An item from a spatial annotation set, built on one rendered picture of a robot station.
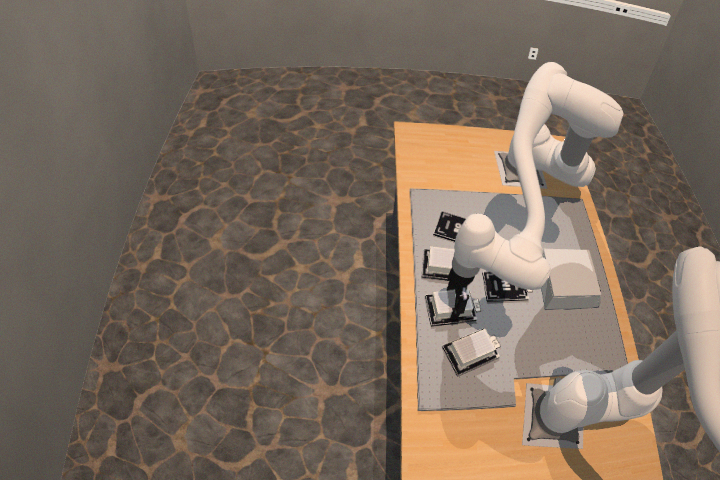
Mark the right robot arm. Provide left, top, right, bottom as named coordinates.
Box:
left=452, top=62, right=624, bottom=290

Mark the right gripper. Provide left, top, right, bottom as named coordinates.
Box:
left=446, top=268, right=475, bottom=320

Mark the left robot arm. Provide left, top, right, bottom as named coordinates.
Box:
left=529, top=247, right=720, bottom=452

